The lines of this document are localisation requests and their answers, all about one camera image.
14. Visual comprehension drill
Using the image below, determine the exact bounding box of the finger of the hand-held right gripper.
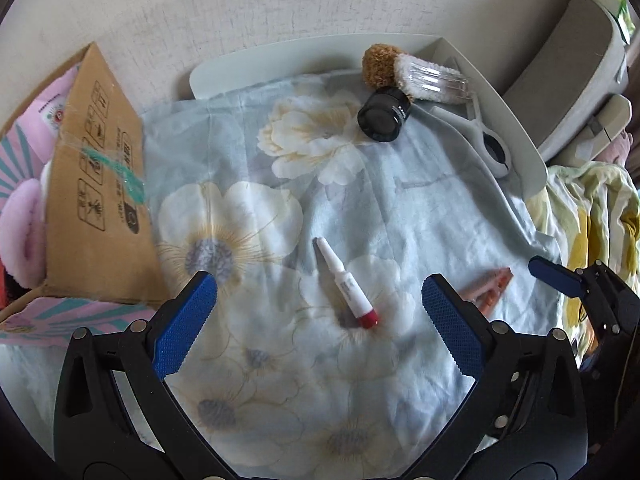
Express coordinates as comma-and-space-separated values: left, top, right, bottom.
528, 255, 601, 301

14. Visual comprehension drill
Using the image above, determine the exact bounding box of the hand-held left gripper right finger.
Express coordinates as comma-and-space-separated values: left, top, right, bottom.
405, 272, 588, 480

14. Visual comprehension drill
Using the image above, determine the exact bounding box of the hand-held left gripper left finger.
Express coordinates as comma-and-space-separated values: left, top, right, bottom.
52, 270, 236, 480

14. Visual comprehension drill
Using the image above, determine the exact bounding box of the white lip balm red cap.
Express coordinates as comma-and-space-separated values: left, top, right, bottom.
314, 236, 379, 330

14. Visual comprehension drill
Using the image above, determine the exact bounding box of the brown cardboard box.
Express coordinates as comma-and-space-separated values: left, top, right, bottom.
0, 42, 171, 321

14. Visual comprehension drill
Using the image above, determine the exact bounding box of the pink fluffy headband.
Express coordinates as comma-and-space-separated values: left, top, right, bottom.
0, 160, 53, 288

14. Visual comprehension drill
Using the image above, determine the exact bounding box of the white desk tray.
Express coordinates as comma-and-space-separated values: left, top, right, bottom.
189, 33, 548, 201

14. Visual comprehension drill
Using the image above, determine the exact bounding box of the yellow green floral blanket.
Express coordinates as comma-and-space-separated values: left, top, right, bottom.
525, 160, 640, 361

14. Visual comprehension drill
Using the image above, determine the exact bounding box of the light blue floral cloth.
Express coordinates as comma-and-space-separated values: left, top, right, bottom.
0, 72, 563, 480

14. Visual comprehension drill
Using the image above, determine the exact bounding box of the pink soft toy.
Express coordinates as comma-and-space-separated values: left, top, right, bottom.
595, 132, 636, 163

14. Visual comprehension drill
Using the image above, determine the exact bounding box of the white plastic scissor-shaped tool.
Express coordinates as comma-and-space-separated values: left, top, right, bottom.
430, 95, 513, 178

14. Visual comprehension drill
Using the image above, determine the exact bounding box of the black cosmetic jar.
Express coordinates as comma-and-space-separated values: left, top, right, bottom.
357, 87, 413, 143

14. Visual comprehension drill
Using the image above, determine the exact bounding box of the beige upholstered furniture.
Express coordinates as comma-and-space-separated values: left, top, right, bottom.
502, 0, 633, 163

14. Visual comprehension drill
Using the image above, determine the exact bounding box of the clear hair clip white fuzz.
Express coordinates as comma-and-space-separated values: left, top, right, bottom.
392, 52, 473, 106

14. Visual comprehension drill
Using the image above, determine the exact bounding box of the brown plush hair tie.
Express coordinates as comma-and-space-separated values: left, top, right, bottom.
362, 45, 401, 88

